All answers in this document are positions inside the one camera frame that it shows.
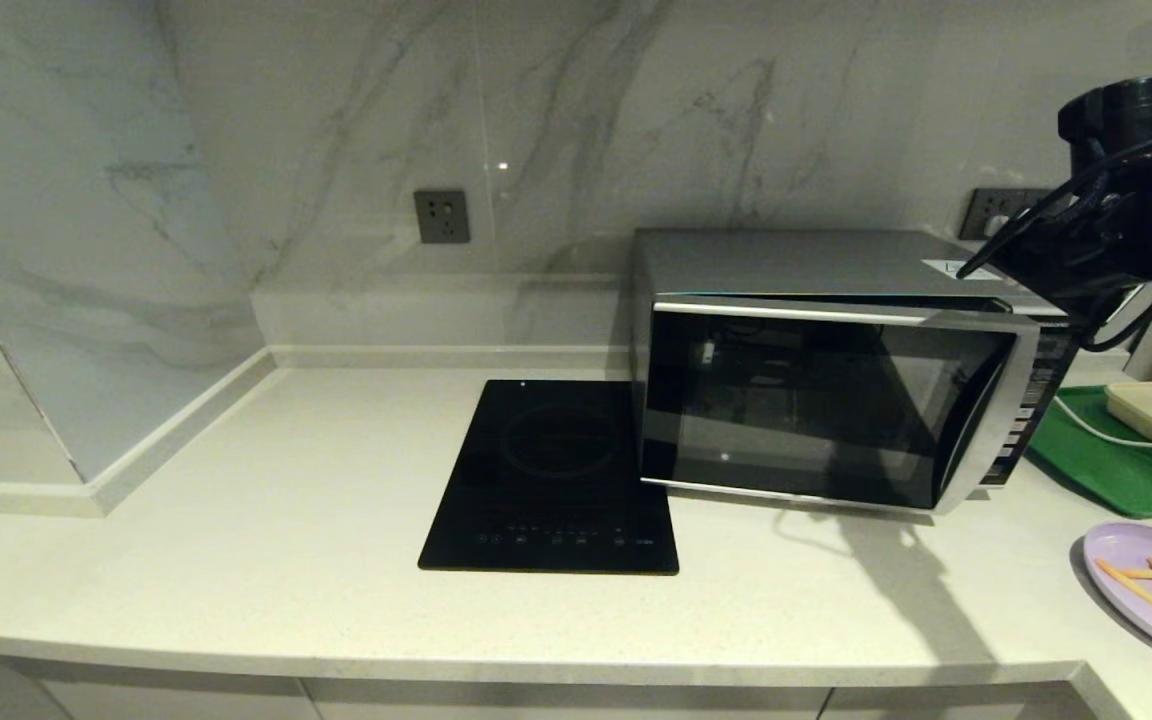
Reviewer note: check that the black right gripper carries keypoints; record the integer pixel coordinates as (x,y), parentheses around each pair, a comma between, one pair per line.
(1126,200)

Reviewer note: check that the grey single wall socket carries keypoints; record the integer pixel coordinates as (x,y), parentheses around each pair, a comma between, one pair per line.
(441,215)

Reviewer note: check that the white label sticker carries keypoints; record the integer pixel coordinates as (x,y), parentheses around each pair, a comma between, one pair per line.
(946,268)

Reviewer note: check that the orange french fry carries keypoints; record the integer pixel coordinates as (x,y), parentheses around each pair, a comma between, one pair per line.
(1144,574)
(1136,590)

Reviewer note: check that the purple plate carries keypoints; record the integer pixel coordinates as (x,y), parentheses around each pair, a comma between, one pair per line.
(1126,545)

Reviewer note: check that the grey double wall socket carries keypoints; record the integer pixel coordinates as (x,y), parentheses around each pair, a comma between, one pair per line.
(976,205)

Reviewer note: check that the black induction cooktop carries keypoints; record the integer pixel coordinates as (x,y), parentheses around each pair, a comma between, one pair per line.
(546,480)

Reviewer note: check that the green plastic tray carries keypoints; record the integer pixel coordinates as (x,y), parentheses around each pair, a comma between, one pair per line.
(1106,470)

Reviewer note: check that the silver microwave oven body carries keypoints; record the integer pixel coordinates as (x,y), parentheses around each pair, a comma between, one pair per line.
(786,262)

